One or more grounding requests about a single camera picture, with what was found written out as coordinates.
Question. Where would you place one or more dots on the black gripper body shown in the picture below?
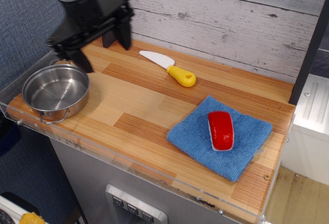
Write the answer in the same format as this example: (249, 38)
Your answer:
(86, 20)

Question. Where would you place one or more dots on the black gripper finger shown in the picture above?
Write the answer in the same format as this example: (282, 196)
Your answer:
(80, 60)
(123, 34)

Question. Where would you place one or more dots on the stainless steel pot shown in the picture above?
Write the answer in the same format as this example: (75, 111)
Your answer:
(56, 92)

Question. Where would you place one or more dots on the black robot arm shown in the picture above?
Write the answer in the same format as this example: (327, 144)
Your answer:
(86, 20)

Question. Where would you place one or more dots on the blue folded cloth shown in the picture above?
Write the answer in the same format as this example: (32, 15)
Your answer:
(193, 138)

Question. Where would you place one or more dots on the silver toy fridge cabinet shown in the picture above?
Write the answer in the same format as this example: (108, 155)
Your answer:
(147, 183)

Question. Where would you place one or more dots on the red toy sushi piece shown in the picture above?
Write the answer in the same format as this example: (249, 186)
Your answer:
(221, 130)

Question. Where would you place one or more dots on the silver dispenser button panel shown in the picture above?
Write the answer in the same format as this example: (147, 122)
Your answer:
(134, 205)

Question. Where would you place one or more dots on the white side cabinet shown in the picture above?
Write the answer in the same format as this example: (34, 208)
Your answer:
(306, 149)

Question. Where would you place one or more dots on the yellow handled toy knife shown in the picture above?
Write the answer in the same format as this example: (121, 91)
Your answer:
(183, 77)

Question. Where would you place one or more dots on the clear acrylic guard rail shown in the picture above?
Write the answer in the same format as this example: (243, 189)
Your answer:
(137, 96)

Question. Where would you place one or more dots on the dark right vertical post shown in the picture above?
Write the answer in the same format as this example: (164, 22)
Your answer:
(310, 55)

